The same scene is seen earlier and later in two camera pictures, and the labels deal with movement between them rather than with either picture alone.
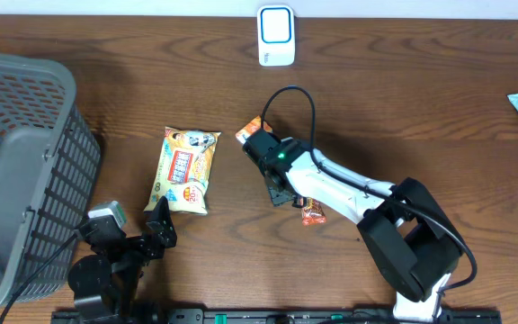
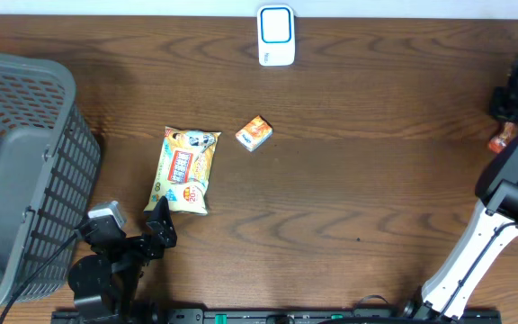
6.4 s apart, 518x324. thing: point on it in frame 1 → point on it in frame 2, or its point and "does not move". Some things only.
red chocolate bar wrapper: (313, 213) → (509, 132)
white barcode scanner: (276, 30) does not move
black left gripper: (163, 229) does not move
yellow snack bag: (183, 171) does not move
